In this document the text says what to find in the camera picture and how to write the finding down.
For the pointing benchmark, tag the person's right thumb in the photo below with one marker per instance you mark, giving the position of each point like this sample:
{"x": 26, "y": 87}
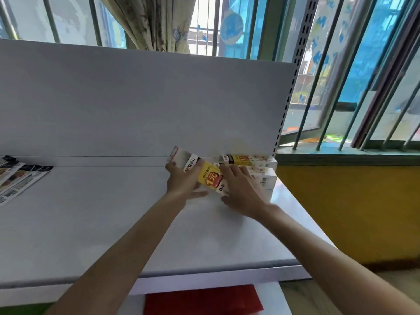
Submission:
{"x": 228, "y": 200}

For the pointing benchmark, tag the person's left hand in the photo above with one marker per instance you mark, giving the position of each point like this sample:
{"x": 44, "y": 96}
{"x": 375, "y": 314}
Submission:
{"x": 179, "y": 182}

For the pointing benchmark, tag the person's right forearm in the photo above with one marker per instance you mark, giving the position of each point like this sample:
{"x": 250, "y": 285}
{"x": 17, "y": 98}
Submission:
{"x": 334, "y": 268}

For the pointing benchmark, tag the metal window bars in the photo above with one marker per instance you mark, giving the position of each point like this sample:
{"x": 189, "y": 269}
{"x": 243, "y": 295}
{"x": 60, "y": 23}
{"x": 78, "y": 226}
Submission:
{"x": 354, "y": 72}

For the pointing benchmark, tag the floral patterned curtain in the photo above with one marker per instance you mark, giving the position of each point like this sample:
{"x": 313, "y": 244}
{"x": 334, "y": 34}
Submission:
{"x": 154, "y": 22}

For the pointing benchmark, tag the black and white flat packet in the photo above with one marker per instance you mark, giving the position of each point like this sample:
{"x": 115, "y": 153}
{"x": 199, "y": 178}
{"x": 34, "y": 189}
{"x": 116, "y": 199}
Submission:
{"x": 14, "y": 175}
{"x": 7, "y": 163}
{"x": 28, "y": 182}

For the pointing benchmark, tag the red sheet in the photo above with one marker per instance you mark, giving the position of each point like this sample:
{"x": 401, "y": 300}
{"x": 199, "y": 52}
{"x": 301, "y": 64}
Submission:
{"x": 203, "y": 300}

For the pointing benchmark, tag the person's left forearm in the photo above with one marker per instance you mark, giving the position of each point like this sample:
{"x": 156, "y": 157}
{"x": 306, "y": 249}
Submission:
{"x": 124, "y": 252}

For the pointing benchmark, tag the white shelf back panel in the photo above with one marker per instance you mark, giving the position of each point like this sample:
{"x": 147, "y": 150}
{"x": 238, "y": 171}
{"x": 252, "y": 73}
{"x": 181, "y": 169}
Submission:
{"x": 147, "y": 104}

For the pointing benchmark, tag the round blue paper decoration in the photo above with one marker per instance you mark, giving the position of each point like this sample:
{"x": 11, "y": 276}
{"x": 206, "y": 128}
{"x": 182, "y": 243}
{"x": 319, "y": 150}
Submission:
{"x": 231, "y": 27}

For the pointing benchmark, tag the person's right hand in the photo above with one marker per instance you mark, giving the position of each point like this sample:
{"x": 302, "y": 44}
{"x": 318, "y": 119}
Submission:
{"x": 246, "y": 196}

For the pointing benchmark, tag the person's left thumb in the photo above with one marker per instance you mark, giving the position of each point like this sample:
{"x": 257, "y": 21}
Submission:
{"x": 198, "y": 194}

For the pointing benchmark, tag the grey perforated shelf upright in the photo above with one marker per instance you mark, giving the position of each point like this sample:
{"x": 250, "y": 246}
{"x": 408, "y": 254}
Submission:
{"x": 290, "y": 78}

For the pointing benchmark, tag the white box with yellow label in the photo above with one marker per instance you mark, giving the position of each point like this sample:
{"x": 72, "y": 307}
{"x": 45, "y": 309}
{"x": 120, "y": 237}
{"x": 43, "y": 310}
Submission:
{"x": 206, "y": 178}

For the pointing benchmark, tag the plain white carton box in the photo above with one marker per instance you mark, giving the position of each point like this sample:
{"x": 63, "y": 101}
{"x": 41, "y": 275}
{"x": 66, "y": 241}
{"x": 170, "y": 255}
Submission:
{"x": 264, "y": 180}

